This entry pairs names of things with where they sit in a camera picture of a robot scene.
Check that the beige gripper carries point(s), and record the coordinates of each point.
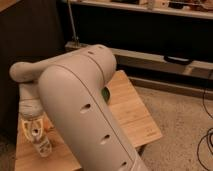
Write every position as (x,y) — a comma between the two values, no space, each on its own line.
(30,109)

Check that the clear plastic bottle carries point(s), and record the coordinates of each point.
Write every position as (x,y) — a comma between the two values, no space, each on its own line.
(42,145)

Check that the green object behind arm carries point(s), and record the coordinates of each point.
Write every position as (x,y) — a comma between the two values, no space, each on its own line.
(106,94)

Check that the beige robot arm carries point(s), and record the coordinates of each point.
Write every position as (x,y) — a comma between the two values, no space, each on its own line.
(69,88)

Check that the metal stand pole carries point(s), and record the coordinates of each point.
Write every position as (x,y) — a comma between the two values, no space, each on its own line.
(75,37)

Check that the wooden board table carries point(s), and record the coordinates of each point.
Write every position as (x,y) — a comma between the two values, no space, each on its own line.
(126,106)

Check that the black handle on shelf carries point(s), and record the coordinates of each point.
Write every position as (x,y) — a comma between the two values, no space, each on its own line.
(177,61)

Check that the dark wall shelf unit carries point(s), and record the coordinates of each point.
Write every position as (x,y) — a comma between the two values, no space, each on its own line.
(179,37)

